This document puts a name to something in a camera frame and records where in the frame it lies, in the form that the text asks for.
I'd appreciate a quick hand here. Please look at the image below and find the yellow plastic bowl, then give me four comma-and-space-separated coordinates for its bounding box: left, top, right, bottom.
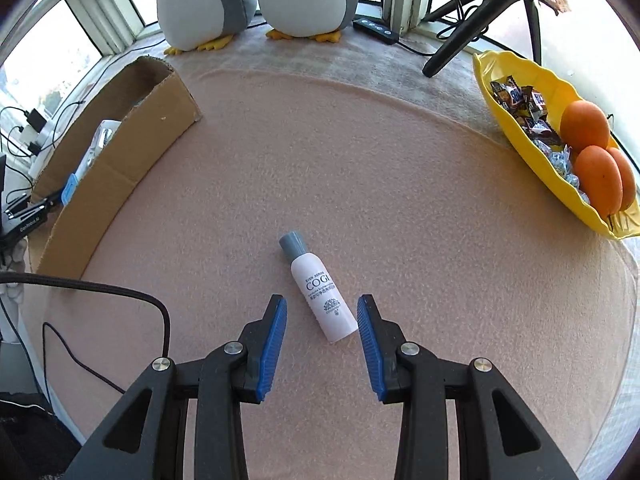
472, 50, 640, 240

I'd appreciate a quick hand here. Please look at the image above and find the pile of wrapped candies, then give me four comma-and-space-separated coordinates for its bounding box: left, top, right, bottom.
489, 75, 591, 206

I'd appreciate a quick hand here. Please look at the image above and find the small penguin plush toy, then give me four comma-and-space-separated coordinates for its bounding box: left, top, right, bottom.
255, 0, 378, 43

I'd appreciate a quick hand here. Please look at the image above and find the white power strip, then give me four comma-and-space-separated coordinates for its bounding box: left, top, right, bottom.
22, 125, 56, 181

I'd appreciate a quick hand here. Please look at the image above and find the cardboard box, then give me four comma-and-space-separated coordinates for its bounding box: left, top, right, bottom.
27, 56, 203, 281

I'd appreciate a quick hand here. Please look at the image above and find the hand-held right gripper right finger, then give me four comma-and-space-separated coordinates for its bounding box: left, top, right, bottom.
356, 294, 578, 480

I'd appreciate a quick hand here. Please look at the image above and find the black power strip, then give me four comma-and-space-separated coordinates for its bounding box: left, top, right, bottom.
352, 17, 401, 46

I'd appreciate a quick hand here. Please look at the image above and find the thick braided black cable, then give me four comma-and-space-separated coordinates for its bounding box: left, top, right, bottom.
0, 271, 171, 361

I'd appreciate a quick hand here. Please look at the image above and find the white bottle grey cap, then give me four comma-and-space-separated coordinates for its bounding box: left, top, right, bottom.
278, 231, 360, 345

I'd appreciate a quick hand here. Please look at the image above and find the white round plug adapter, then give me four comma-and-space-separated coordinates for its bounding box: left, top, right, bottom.
75, 120, 123, 181

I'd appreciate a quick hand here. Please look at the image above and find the orange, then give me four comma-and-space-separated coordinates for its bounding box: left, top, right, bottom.
572, 145, 623, 218
607, 147, 638, 211
560, 100, 612, 153

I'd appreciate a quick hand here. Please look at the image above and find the black tripod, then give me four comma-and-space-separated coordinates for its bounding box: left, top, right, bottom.
422, 0, 556, 78

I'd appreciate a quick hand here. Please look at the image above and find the large penguin plush toy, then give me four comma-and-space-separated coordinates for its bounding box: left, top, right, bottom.
152, 0, 258, 56

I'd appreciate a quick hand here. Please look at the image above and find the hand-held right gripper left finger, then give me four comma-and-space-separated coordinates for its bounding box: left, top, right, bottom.
62, 294, 288, 480

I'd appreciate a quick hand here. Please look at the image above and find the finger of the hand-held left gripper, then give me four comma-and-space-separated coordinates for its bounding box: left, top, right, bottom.
30, 172, 80, 211

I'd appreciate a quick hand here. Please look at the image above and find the person's left hand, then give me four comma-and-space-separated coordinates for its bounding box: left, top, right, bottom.
0, 245, 27, 306

